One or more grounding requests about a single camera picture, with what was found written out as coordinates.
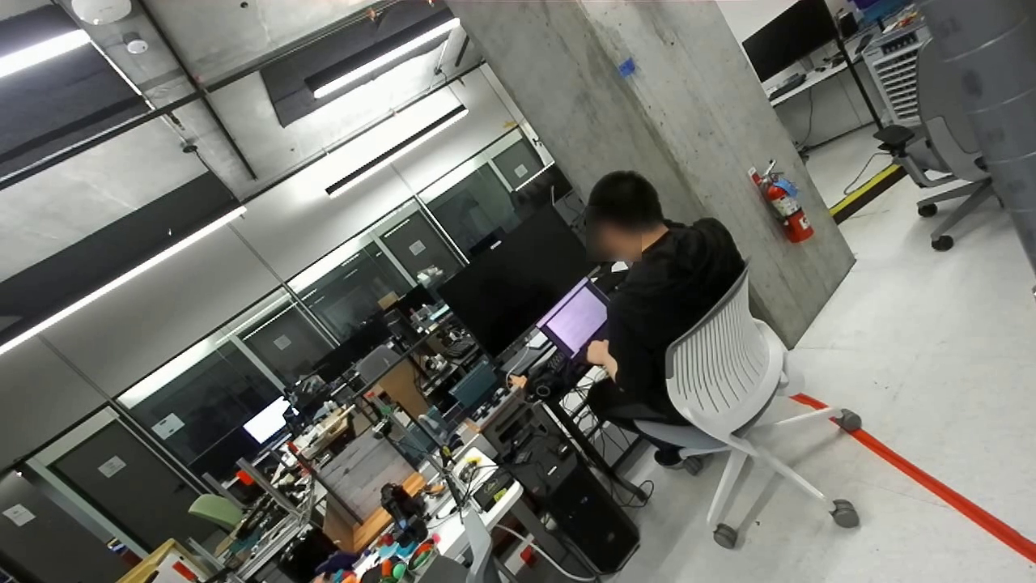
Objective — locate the red fire extinguisher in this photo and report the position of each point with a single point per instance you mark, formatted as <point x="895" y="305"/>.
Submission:
<point x="786" y="203"/>

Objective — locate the cluttered work desk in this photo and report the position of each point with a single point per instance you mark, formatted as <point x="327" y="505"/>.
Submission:
<point x="343" y="481"/>

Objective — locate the grey office chair background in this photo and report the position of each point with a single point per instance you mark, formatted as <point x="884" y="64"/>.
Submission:
<point x="932" y="161"/>

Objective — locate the white office chair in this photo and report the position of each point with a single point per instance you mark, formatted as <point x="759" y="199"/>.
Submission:
<point x="723" y="375"/>

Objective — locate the laptop with purple screen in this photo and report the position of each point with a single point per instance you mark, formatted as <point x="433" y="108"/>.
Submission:
<point x="574" y="318"/>

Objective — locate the small lit monitor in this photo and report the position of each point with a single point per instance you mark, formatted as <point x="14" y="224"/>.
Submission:
<point x="266" y="424"/>

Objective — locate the seated person in black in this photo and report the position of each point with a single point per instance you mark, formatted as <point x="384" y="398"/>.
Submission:
<point x="673" y="276"/>

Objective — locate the black computer tower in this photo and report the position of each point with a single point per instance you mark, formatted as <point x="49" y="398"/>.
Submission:
<point x="543" y="457"/>

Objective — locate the concrete pillar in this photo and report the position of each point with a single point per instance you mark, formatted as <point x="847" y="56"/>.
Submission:
<point x="660" y="88"/>

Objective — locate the red floor tape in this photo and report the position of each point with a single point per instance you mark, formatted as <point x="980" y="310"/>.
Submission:
<point x="945" y="493"/>

